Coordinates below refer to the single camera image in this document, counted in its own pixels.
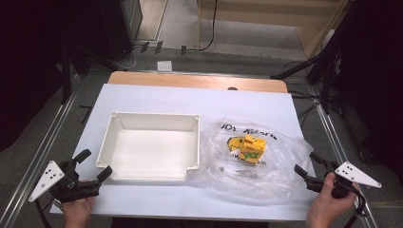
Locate light wooden shelf unit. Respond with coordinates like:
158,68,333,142
196,0,354,61

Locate wooden table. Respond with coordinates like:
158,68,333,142
107,70,289,94

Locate person's right hand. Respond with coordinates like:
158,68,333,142
305,172,359,228

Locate black hanging cable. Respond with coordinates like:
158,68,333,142
199,0,220,52

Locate left hand-held gripper cable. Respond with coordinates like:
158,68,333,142
33,199,53,228

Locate dark cabinet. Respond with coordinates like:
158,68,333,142
94,0,144,62

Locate hand-held gripper cable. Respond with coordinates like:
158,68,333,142
33,199,53,228
343,184,369,228

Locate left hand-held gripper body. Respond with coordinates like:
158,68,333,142
28,160,102,204

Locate clear plastic bag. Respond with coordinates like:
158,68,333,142
193,117,316,204

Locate right hand-held gripper cable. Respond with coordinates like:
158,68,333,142
343,184,369,228

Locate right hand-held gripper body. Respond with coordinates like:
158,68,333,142
304,161,383,200

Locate white table cover sheet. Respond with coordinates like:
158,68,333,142
49,83,318,222

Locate white paper sheet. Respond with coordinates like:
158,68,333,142
157,60,174,72

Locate black metal stand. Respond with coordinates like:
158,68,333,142
269,47,345,115
56,41,122,105

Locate black floor cables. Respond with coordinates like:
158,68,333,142
281,60,327,131

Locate aluminium rail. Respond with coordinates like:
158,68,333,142
0,74,84,228
308,85,379,228

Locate white plastic box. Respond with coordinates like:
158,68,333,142
95,111,202,183

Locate person's left hand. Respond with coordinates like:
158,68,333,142
61,180,97,228

